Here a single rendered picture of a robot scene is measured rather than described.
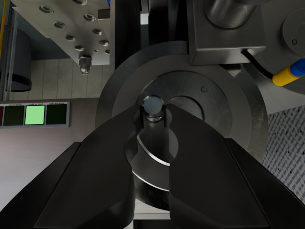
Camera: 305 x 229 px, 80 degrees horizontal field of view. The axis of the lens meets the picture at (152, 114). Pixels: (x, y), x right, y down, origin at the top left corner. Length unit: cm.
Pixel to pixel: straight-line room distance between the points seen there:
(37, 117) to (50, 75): 228
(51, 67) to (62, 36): 240
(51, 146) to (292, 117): 53
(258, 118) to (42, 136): 52
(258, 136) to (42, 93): 275
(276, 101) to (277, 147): 17
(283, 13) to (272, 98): 8
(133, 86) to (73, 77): 253
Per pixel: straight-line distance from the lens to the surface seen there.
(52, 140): 57
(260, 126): 18
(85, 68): 55
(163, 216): 52
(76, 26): 44
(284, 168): 37
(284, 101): 22
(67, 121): 54
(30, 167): 60
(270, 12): 23
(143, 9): 53
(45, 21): 45
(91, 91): 252
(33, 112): 60
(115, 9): 21
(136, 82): 16
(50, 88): 279
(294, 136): 34
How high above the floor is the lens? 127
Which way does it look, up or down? 9 degrees down
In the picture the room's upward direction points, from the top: 179 degrees clockwise
